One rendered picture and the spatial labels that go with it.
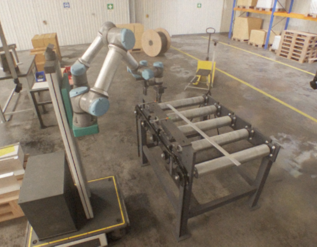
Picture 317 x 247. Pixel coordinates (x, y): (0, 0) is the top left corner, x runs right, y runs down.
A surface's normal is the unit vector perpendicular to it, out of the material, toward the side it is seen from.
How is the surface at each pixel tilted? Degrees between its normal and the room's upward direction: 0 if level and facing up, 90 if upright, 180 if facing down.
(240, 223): 0
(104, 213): 0
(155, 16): 90
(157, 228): 0
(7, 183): 90
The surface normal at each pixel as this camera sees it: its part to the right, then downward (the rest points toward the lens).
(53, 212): 0.33, 0.50
